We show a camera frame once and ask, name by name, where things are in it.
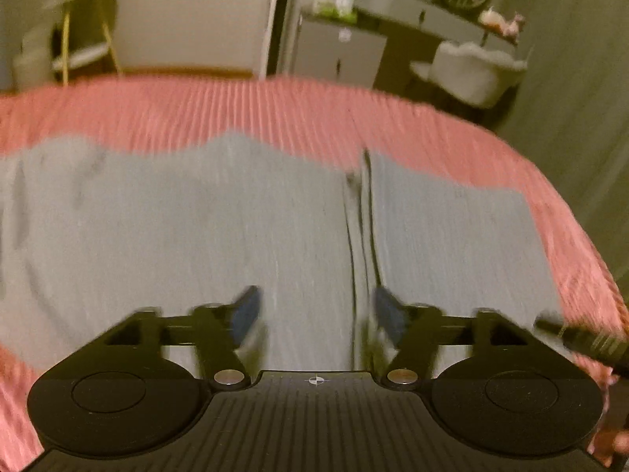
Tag grey desk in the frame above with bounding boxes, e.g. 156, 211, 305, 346
354, 0, 522, 94

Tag grey pants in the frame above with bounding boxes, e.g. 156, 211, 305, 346
0, 130, 565, 373

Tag small figurines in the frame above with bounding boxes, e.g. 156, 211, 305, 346
478, 7, 526, 39

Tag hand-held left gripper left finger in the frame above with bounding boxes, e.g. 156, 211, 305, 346
96, 284, 265, 390

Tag grey drawer cabinet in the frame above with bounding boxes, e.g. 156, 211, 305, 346
294, 10, 390, 90

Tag tiered stand with yellow legs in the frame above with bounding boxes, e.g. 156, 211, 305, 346
46, 0, 123, 85

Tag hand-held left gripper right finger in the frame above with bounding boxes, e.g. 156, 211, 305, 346
374, 286, 558, 390

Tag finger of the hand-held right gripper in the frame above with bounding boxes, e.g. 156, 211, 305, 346
535, 309, 629, 377

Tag green items on cabinet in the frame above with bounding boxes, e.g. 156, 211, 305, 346
313, 0, 359, 23

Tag pink ribbed blanket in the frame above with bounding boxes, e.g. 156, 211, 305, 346
0, 76, 629, 472

